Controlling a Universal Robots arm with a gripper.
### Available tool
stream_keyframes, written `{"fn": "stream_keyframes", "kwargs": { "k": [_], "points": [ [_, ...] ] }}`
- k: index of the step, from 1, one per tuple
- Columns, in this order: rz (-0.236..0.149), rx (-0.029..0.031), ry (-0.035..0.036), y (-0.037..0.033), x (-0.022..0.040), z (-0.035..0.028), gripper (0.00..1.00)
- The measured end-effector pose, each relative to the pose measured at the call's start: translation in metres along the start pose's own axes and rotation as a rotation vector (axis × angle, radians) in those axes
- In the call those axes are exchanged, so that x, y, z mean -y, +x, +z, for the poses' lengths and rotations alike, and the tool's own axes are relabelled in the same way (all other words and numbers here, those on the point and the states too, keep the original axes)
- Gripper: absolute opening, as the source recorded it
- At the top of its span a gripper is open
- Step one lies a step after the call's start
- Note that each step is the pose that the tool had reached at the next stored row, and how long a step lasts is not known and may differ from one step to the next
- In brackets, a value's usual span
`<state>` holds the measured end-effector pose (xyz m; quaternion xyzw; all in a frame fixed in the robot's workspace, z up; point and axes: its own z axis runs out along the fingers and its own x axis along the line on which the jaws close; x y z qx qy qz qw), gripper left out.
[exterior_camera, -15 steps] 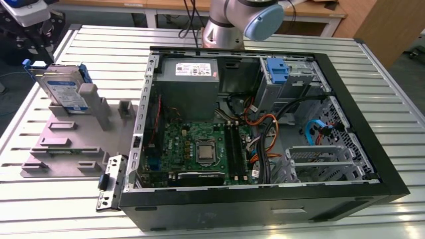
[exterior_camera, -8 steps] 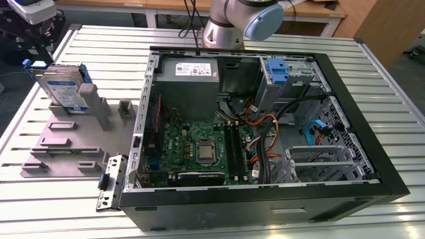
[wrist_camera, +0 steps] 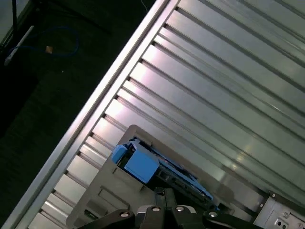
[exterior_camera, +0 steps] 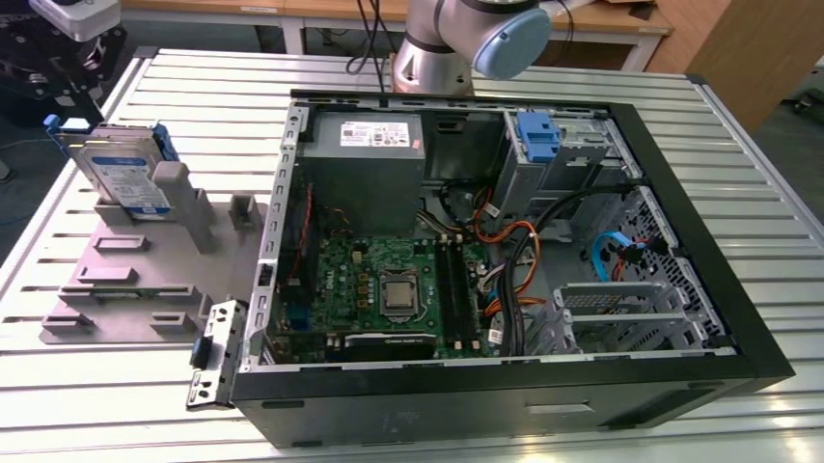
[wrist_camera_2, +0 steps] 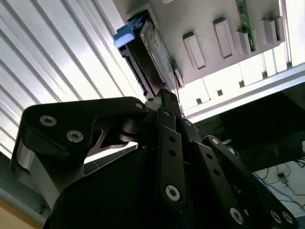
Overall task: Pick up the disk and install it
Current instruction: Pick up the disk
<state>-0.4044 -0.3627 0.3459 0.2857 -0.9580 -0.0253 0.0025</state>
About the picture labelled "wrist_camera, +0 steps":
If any blue network cable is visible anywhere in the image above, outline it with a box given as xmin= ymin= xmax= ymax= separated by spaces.
xmin=10 ymin=26 xmax=80 ymax=58

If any grey parts rack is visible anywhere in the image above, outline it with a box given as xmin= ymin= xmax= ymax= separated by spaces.
xmin=65 ymin=124 xmax=265 ymax=229

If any hard disk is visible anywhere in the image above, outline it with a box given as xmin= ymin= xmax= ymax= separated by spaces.
xmin=112 ymin=137 xmax=214 ymax=208

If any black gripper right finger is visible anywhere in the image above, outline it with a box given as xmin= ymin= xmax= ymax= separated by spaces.
xmin=164 ymin=188 xmax=257 ymax=229

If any black PC case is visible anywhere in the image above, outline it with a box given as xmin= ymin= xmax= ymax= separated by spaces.
xmin=252 ymin=189 xmax=305 ymax=229

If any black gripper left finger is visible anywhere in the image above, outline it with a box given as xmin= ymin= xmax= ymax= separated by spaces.
xmin=81 ymin=187 xmax=165 ymax=229

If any white plastic strip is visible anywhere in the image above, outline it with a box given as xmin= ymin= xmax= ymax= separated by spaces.
xmin=4 ymin=25 xmax=35 ymax=66

